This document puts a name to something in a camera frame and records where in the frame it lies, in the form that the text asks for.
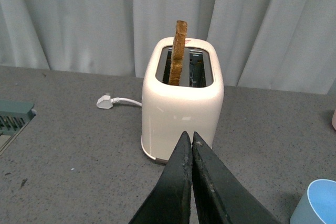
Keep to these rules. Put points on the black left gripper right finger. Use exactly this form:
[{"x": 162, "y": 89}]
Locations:
[{"x": 219, "y": 196}]

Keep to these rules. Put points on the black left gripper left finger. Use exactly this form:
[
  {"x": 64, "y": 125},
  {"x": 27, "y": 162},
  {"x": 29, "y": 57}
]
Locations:
[{"x": 170, "y": 199}]

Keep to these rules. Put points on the light blue plastic cup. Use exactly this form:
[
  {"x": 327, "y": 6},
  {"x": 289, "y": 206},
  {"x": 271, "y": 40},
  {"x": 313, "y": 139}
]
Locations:
[{"x": 317, "y": 204}]

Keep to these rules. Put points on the white two-slot toaster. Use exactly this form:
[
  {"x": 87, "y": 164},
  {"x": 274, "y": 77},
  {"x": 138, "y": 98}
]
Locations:
[{"x": 167, "y": 111}]

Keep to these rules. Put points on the brown toast slice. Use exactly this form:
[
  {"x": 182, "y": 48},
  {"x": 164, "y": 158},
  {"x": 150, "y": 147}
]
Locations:
[{"x": 178, "y": 53}]

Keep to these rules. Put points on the pink bowl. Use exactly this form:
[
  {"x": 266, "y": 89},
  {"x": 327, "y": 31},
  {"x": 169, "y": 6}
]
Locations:
[{"x": 333, "y": 122}]

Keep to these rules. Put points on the grey-white curtain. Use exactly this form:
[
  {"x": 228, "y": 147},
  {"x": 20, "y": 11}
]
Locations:
[{"x": 273, "y": 44}]

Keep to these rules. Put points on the green dish rack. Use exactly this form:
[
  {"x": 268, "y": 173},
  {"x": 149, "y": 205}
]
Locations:
[{"x": 15, "y": 115}]

